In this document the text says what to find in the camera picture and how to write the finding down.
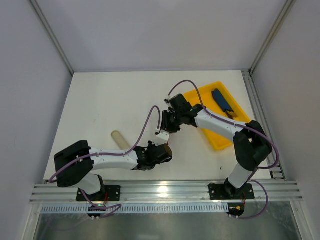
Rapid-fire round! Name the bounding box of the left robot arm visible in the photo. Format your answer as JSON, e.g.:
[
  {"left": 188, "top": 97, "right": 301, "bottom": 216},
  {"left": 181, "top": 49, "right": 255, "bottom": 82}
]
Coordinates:
[{"left": 49, "top": 140, "right": 173, "bottom": 196}]

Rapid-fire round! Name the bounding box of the slotted cable duct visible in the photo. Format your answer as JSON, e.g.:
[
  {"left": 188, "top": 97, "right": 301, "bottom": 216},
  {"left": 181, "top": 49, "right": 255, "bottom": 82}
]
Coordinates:
[{"left": 40, "top": 202, "right": 229, "bottom": 214}]

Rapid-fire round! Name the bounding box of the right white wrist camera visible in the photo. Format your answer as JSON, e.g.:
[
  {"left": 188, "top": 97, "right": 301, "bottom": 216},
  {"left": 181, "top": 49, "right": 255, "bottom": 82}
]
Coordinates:
[{"left": 164, "top": 95, "right": 171, "bottom": 103}]

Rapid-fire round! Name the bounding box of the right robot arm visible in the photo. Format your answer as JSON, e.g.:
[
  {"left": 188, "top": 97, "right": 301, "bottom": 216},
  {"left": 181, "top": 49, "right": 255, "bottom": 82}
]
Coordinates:
[{"left": 161, "top": 94, "right": 273, "bottom": 199}]

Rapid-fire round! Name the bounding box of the left controller board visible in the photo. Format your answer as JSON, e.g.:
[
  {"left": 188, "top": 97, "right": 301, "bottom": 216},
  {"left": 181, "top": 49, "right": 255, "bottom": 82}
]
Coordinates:
[{"left": 87, "top": 205, "right": 107, "bottom": 220}]

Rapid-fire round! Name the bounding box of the yellow plastic bin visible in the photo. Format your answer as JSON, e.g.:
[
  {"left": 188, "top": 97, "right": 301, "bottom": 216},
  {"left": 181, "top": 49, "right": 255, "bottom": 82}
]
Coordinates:
[{"left": 183, "top": 81, "right": 251, "bottom": 151}]

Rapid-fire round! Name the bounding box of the right side aluminium rail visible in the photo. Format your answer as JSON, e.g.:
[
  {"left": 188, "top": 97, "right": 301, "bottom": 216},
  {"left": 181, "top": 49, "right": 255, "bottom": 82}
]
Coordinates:
[{"left": 241, "top": 69, "right": 287, "bottom": 181}]

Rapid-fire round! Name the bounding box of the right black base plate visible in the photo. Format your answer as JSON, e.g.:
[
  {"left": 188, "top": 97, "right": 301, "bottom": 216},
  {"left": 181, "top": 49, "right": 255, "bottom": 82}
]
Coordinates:
[{"left": 208, "top": 183, "right": 255, "bottom": 200}]

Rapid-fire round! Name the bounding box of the aluminium mounting rail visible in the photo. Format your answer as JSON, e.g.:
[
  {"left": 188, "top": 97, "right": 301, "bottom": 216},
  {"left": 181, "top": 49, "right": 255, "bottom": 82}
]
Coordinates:
[{"left": 29, "top": 179, "right": 303, "bottom": 204}]

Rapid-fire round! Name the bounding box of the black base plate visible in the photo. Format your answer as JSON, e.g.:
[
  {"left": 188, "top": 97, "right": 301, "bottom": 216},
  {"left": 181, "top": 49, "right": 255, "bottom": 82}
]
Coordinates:
[
  {"left": 86, "top": 185, "right": 121, "bottom": 202},
  {"left": 208, "top": 183, "right": 255, "bottom": 200}
]

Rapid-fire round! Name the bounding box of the right controller board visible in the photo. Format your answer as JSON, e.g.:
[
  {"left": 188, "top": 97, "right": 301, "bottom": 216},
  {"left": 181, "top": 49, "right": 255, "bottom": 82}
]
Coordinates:
[{"left": 226, "top": 202, "right": 245, "bottom": 219}]

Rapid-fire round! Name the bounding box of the controller board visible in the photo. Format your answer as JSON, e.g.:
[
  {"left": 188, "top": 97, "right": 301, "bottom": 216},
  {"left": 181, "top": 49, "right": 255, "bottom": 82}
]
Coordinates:
[
  {"left": 87, "top": 205, "right": 107, "bottom": 220},
  {"left": 226, "top": 202, "right": 245, "bottom": 219}
]

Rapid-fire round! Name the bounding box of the aluminium frame post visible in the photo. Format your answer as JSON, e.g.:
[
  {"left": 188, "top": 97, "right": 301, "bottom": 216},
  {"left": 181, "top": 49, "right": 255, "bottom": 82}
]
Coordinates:
[
  {"left": 248, "top": 0, "right": 296, "bottom": 75},
  {"left": 28, "top": 0, "right": 75, "bottom": 76}
]

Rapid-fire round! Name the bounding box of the right aluminium frame post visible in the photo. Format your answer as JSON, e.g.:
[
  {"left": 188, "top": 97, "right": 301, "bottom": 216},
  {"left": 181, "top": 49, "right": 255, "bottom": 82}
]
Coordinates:
[{"left": 248, "top": 0, "right": 296, "bottom": 75}]

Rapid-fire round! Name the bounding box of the left aluminium frame post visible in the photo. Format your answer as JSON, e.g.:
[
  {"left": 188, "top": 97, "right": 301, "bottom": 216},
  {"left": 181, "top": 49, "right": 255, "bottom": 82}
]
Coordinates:
[{"left": 28, "top": 0, "right": 75, "bottom": 76}]

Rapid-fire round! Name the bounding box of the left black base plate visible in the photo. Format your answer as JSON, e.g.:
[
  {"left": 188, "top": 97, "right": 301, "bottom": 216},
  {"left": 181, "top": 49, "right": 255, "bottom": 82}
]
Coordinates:
[{"left": 86, "top": 185, "right": 121, "bottom": 202}]

